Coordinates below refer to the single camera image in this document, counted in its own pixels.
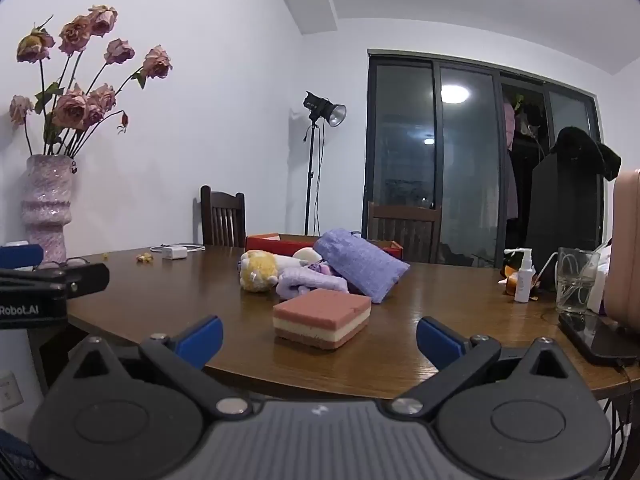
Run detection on black monitor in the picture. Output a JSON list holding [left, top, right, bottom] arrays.
[[525, 152, 604, 292]]

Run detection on white charger cable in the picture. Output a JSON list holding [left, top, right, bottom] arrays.
[[150, 243, 207, 254]]

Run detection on red cardboard box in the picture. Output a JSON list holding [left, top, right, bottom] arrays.
[[245, 232, 404, 261]]

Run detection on orange packet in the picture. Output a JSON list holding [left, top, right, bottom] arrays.
[[499, 265, 543, 301]]

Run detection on black framed glass sliding door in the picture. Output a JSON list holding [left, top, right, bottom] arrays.
[[367, 50, 601, 268]]

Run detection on dark wooden slatted chair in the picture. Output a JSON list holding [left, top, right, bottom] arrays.
[[200, 185, 247, 248], [367, 201, 443, 264]]

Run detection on white spray bottle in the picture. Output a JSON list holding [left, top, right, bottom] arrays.
[[504, 247, 536, 304]]

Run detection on clear drinking glass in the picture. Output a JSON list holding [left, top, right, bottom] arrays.
[[556, 247, 601, 315]]

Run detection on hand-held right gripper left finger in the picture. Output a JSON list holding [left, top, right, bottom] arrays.
[[70, 316, 251, 418]]

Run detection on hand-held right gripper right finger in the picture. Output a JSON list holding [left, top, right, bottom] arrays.
[[390, 316, 571, 418]]

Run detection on purple knit bag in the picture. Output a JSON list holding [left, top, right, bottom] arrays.
[[313, 228, 411, 304]]

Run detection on black smartphone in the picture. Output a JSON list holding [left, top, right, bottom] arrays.
[[557, 311, 640, 366]]

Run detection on black studio light on stand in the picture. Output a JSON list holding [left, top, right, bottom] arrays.
[[289, 91, 347, 237]]

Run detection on black furry garment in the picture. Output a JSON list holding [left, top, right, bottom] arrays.
[[550, 126, 622, 181]]

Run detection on pink and white layered sponge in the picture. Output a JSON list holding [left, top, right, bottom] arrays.
[[272, 288, 373, 351]]

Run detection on yellow and white plush toy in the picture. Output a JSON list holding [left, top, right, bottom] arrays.
[[239, 249, 297, 293]]

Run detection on pink ribbed ceramic vase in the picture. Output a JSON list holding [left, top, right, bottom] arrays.
[[20, 154, 78, 264]]

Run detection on lilac towel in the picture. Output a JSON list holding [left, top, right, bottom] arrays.
[[276, 265, 349, 299]]

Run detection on blue jeans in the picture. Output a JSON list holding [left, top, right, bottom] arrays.
[[0, 427, 47, 480]]

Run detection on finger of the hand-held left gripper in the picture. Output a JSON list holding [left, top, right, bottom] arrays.
[[0, 263, 110, 303], [0, 245, 44, 271]]

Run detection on white wall outlet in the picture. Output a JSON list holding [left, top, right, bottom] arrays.
[[0, 371, 25, 413]]

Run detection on black eyeglasses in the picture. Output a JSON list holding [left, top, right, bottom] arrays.
[[32, 256, 91, 272]]

